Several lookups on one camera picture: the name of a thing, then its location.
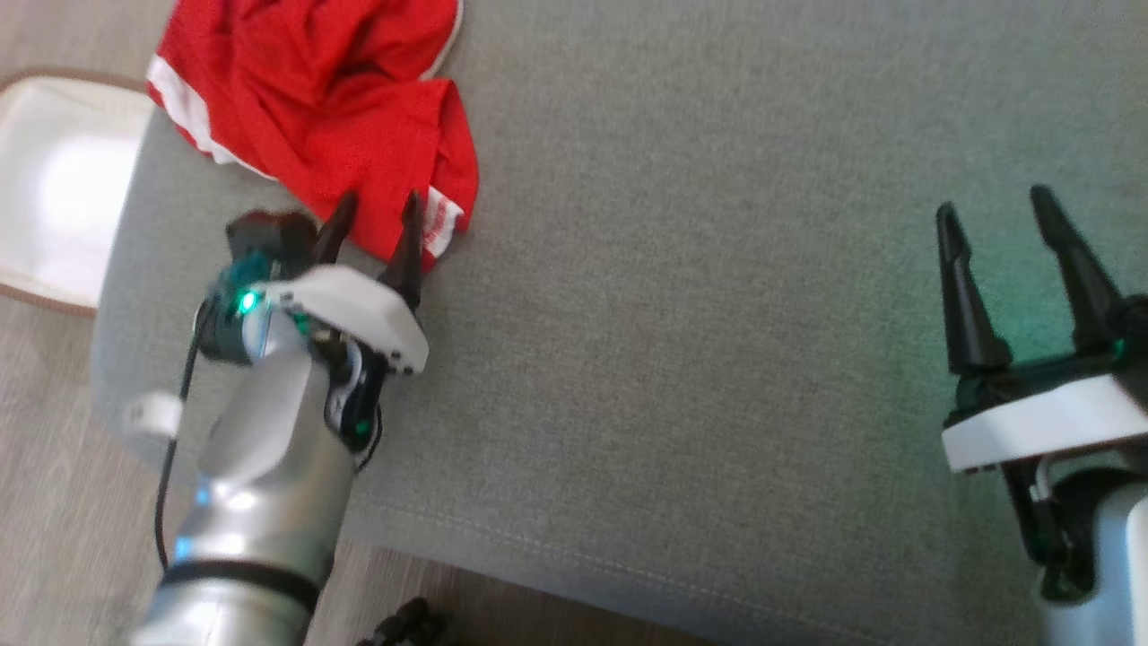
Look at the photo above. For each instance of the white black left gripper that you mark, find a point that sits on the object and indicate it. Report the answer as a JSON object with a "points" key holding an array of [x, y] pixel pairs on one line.
{"points": [[359, 305]]}

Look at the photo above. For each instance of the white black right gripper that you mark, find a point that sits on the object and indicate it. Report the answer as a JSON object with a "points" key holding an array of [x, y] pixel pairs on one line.
{"points": [[1031, 417]]}

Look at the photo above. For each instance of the red shorts with white trim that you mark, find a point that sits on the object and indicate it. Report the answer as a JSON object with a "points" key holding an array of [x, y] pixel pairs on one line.
{"points": [[332, 99]]}

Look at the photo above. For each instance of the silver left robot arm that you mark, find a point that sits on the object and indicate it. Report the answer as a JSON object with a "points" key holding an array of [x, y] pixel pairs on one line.
{"points": [[260, 502]]}

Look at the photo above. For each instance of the white basket with brown rim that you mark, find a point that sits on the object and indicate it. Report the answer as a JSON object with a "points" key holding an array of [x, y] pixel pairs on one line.
{"points": [[63, 179]]}

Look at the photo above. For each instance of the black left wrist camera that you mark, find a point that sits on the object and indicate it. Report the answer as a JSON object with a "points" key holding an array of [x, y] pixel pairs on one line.
{"points": [[269, 235]]}

